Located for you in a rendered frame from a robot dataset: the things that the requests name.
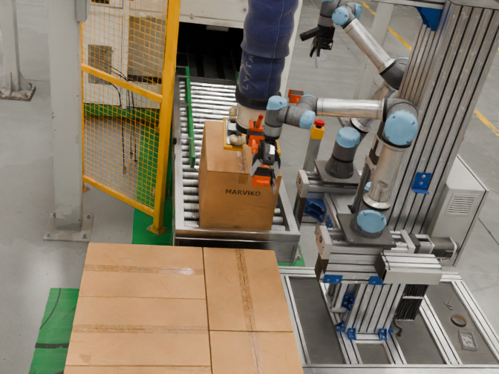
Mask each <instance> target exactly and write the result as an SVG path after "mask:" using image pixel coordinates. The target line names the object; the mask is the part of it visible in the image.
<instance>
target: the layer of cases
mask: <svg viewBox="0 0 499 374"><path fill-rule="evenodd" d="M63 374H304V372H303V369H302V365H301V360H300V357H299V351H298V347H297V344H296V338H295V335H294V332H293V326H292V323H291V319H290V313H289V310H288V307H287V301H286V298H285V294H284V289H283V285H282V282H281V276H280V273H279V270H278V264H277V260H276V257H275V251H274V250H261V249H225V248H207V247H203V250H202V247H189V246H154V245H136V244H118V243H88V249H87V253H86V257H85V265H84V269H83V273H82V280H81V284H80V288H79V297H78V300H77V304H76V311H75V316H74V322H73V327H72V331H71V338H70V343H69V347H68V354H67V358H66V362H65V369H64V373H63Z"/></svg>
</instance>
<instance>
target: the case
mask: <svg viewBox="0 0 499 374"><path fill-rule="evenodd" d="M243 147H244V150H243V151H230V150H224V143H223V122H222V121H214V120H206V119H205V120H204V127H203V139H202V145H201V152H200V164H199V171H198V191H199V215H200V227H208V228H224V229H254V230H271V227H272V223H273V216H274V212H275V206H276V202H277V198H278V192H279V188H280V184H281V178H282V175H281V171H280V169H279V173H278V177H277V179H275V178H274V180H275V185H276V190H275V194H273V190H272V187H271V186H269V188H268V187H260V186H252V177H251V176H250V169H251V165H252V152H251V147H249V146H248V145H247V144H243Z"/></svg>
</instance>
